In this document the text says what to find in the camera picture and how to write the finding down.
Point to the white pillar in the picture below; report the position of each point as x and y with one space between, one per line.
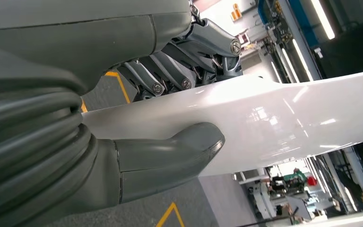
225 200

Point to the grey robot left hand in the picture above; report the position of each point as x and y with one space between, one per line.
75 37

